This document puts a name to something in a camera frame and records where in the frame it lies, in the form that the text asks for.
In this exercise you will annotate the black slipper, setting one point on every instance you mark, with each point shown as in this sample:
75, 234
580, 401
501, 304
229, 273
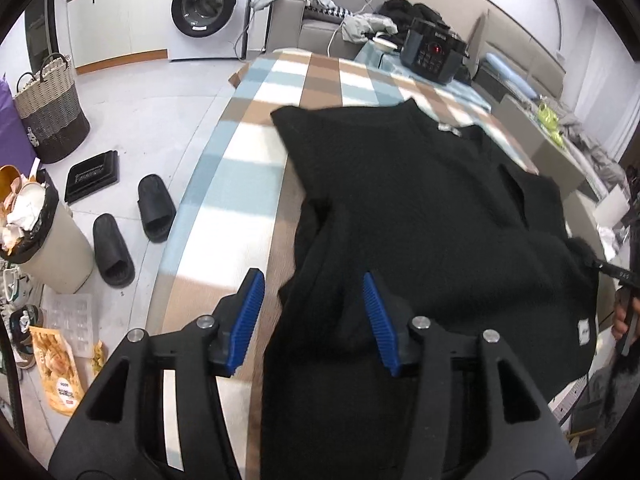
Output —
156, 210
114, 255

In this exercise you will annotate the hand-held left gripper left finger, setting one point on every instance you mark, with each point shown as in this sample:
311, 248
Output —
245, 325

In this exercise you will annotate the orange snack bag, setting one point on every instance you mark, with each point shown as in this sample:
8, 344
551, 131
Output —
55, 370

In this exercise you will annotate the white washing machine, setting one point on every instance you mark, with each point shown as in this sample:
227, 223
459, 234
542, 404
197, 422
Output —
225, 45

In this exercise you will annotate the green plush toy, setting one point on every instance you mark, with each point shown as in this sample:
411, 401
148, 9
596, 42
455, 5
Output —
549, 120

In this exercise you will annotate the black pressure cooker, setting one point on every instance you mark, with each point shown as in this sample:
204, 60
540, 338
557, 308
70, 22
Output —
432, 52

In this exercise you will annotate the checkered tablecloth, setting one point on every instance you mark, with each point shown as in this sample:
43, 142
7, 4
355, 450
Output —
225, 185

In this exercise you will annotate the houndstooth pillow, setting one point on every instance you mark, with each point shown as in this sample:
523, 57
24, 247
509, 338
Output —
327, 12

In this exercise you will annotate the beige sofa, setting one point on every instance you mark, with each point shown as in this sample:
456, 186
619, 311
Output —
310, 35

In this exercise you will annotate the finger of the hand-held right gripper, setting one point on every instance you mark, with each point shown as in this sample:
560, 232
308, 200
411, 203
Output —
620, 275

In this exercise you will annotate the beige trash bin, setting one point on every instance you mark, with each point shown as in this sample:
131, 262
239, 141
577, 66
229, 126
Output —
60, 250

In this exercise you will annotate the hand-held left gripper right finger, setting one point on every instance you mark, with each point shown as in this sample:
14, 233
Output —
380, 325

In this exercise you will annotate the small table with blue cloth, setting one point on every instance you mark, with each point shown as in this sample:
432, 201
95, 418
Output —
380, 62

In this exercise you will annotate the black knit sweater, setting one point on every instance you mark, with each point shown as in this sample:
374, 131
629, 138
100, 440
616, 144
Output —
425, 210

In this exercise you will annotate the person's right hand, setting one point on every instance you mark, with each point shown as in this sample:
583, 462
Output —
625, 322

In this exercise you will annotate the blue bed pillow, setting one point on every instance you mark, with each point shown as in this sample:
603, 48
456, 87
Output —
510, 75

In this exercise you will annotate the black door frame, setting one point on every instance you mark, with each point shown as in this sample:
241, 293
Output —
40, 30

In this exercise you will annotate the woven laundry basket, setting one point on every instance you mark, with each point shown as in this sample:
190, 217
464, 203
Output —
50, 120

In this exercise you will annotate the white bowl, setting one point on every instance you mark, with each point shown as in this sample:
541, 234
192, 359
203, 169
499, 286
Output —
386, 44

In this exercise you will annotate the clear plastic tray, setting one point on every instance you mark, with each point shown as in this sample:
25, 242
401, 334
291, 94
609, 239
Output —
67, 325

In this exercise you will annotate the white box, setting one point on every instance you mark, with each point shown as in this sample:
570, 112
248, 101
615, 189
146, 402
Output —
612, 205

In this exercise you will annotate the purple bag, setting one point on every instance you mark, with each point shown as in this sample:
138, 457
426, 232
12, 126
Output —
12, 135

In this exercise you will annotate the black plastic tray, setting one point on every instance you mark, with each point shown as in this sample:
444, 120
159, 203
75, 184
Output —
92, 176

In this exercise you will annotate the gray garment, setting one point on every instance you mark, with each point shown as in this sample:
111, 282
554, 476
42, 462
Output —
367, 25

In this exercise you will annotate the gray duvet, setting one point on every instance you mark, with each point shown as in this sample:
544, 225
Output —
595, 150

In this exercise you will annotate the white kitchen counter cabinet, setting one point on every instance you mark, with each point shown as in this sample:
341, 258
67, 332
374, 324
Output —
115, 20

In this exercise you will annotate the orange paper bowl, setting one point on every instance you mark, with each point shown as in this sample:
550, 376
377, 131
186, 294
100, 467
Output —
10, 180

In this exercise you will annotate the beige cabinet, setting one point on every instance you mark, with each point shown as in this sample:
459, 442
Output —
540, 155

